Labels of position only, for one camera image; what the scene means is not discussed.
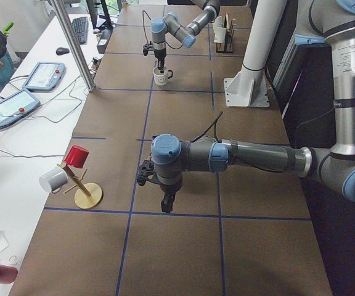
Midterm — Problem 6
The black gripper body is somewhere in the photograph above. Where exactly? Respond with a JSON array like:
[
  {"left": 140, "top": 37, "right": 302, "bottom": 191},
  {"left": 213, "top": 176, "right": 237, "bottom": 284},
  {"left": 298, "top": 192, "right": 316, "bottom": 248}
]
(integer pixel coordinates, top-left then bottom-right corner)
[
  {"left": 154, "top": 48, "right": 166, "bottom": 62},
  {"left": 160, "top": 185, "right": 178, "bottom": 204}
]

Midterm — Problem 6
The white smiley mug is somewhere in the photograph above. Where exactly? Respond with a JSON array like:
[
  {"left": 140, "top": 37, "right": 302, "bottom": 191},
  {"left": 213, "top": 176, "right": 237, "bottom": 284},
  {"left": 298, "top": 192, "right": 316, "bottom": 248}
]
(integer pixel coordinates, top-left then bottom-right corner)
[{"left": 152, "top": 67, "right": 174, "bottom": 86}]

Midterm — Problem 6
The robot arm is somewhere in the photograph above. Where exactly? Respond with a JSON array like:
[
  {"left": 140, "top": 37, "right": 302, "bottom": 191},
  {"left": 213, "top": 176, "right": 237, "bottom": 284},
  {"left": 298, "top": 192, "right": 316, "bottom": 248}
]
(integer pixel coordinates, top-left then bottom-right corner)
[
  {"left": 143, "top": 0, "right": 220, "bottom": 73},
  {"left": 142, "top": 1, "right": 355, "bottom": 213}
]

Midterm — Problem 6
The red cup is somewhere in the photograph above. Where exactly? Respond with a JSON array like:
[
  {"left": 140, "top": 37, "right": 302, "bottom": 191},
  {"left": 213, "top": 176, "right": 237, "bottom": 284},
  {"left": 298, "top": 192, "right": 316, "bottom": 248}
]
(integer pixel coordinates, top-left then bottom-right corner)
[{"left": 64, "top": 145, "right": 89, "bottom": 168}]

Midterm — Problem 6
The white ribbed HOME mug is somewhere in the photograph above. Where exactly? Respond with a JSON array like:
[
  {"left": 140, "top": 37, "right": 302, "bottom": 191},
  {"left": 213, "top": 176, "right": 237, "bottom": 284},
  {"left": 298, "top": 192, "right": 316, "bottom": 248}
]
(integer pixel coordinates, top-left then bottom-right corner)
[{"left": 213, "top": 27, "right": 227, "bottom": 44}]

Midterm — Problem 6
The white ribbed mug left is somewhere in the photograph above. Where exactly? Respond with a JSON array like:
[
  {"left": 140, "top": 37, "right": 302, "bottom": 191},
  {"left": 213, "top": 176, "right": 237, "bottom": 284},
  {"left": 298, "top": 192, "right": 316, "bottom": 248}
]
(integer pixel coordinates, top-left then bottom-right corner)
[{"left": 211, "top": 16, "right": 223, "bottom": 31}]

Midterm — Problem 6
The wooden mug tree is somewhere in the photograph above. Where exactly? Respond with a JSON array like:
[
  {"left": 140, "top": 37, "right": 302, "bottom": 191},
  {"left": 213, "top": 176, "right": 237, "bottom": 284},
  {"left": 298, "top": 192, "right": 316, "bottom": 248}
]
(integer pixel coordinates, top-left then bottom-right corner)
[{"left": 58, "top": 164, "right": 103, "bottom": 210}]

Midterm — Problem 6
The black keyboard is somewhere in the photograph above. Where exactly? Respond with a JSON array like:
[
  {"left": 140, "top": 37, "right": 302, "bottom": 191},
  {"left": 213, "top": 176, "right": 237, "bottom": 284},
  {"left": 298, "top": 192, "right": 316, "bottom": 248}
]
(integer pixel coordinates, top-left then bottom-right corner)
[{"left": 71, "top": 17, "right": 88, "bottom": 44}]

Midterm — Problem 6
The white mounting pillar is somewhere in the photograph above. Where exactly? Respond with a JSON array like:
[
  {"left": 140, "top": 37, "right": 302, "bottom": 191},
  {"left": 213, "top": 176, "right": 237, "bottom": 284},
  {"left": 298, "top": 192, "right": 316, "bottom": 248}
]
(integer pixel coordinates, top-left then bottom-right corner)
[{"left": 224, "top": 0, "right": 287, "bottom": 107}]

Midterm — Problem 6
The black computer mouse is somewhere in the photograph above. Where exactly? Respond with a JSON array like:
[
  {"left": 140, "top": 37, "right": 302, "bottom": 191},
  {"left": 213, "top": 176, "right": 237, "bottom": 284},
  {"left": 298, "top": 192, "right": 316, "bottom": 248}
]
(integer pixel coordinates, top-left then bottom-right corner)
[{"left": 55, "top": 47, "right": 70, "bottom": 56}]

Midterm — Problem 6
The white mug on tree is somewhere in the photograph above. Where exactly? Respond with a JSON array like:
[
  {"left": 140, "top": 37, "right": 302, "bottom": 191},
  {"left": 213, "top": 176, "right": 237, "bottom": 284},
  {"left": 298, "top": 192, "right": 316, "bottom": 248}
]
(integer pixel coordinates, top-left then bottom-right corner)
[{"left": 39, "top": 166, "right": 69, "bottom": 193}]

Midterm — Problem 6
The teach pendant far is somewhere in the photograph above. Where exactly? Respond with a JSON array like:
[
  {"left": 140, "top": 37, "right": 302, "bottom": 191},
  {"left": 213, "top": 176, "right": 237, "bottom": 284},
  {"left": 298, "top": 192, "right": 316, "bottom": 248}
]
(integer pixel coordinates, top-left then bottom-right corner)
[{"left": 22, "top": 62, "right": 65, "bottom": 93}]

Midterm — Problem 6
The teach pendant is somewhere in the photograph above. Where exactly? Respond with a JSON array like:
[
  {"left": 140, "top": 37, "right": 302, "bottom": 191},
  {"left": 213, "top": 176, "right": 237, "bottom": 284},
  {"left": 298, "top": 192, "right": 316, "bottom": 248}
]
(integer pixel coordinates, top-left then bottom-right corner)
[
  {"left": 0, "top": 89, "right": 40, "bottom": 127},
  {"left": 22, "top": 62, "right": 65, "bottom": 93}
]

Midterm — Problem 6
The teach pendant near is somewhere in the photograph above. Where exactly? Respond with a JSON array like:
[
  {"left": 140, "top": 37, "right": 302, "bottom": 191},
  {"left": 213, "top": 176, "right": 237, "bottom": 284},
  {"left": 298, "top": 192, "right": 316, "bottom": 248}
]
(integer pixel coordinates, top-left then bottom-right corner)
[{"left": 0, "top": 89, "right": 40, "bottom": 127}]

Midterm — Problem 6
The black wire mug rack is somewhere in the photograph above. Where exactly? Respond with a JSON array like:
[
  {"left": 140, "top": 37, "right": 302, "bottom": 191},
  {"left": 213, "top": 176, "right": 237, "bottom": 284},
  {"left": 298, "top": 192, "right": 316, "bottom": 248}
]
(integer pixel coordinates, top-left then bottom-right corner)
[{"left": 215, "top": 12, "right": 235, "bottom": 53}]

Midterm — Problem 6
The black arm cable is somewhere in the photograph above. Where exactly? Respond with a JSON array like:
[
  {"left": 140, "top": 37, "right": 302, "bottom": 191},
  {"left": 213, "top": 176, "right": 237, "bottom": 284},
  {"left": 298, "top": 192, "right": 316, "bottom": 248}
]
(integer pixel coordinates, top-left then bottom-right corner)
[{"left": 189, "top": 111, "right": 224, "bottom": 146}]

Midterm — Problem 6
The aluminium frame post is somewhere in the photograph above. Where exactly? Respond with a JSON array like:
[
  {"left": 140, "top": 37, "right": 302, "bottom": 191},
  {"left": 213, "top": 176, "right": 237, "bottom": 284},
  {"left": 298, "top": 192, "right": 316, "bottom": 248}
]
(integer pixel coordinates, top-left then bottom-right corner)
[{"left": 51, "top": 0, "right": 95, "bottom": 93}]

